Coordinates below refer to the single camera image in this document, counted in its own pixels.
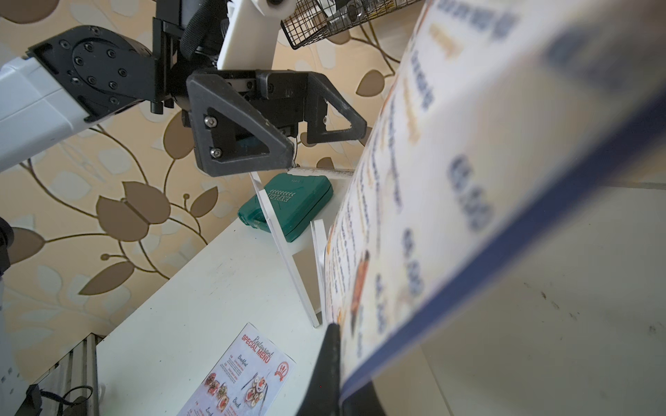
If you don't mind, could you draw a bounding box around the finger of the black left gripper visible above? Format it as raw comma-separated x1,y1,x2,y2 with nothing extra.
187,70,295,177
304,71,369,146

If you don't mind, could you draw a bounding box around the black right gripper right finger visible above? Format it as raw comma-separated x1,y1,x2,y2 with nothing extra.
341,381,386,416

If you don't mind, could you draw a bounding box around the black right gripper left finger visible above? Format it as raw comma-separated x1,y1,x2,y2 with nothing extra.
297,323,341,416

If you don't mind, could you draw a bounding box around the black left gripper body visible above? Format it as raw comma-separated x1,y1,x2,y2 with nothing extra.
176,69,310,140

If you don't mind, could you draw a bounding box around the pink special menu sheet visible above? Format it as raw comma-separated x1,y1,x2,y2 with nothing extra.
179,322,296,416

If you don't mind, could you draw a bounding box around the white Dim Sum Inn menu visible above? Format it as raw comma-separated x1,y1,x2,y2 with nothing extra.
324,1,665,399

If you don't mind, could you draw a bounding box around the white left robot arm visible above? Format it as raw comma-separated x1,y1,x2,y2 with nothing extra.
1,1,367,177

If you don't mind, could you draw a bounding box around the green plastic tool case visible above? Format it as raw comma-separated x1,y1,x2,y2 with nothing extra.
265,173,334,243

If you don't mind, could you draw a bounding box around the black wire basket back wall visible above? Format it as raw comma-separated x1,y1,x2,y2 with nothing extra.
280,0,417,50

